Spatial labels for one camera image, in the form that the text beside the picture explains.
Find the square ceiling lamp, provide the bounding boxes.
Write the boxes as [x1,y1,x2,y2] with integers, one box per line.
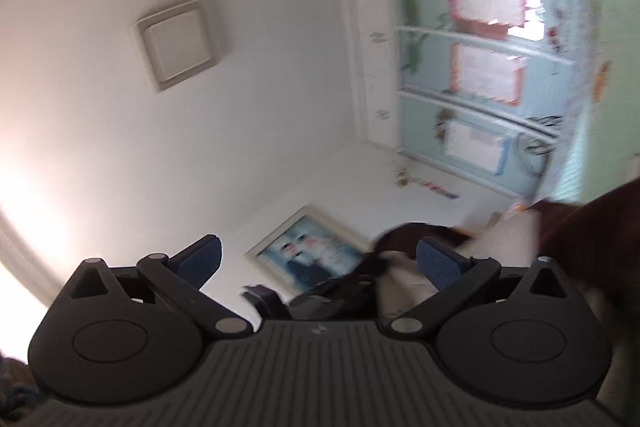
[134,0,221,92]

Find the framed wedding photo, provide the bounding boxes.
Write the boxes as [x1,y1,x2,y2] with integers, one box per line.
[245,206,370,295]

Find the blue framed poster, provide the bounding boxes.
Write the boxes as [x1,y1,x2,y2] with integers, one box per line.
[442,119,511,176]

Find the maroon and grey sweatshirt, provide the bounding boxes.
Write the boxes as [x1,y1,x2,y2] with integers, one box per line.
[244,182,639,421]

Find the white wardrobe with sliding doors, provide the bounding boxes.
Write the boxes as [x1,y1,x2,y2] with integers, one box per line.
[345,0,582,198]

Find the orange framed poster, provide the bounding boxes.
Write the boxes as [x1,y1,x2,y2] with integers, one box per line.
[450,43,527,107]

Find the coiled hose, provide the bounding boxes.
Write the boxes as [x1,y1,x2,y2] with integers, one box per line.
[514,116,563,179]

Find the mint quilted bee bedspread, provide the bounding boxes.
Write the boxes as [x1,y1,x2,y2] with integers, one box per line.
[551,0,639,202]

